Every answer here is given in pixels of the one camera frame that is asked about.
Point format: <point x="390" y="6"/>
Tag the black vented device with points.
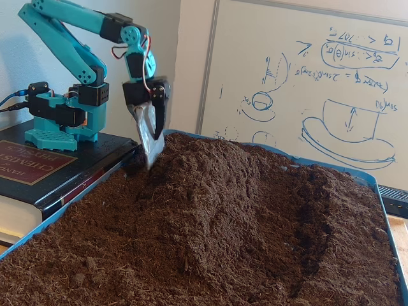
<point x="395" y="201"/>

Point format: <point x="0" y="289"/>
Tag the black chemistry physics handbook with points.
<point x="95" y="153"/>

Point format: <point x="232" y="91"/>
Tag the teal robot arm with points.
<point x="63" y="35"/>

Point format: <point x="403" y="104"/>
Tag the brown soil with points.
<point x="159" y="255"/>

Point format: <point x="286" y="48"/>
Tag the blue plastic tray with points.
<point x="373" y="182"/>

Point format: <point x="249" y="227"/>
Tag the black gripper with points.
<point x="136" y="93"/>

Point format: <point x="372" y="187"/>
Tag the whiteboard with blue sketches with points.
<point x="318" y="95"/>

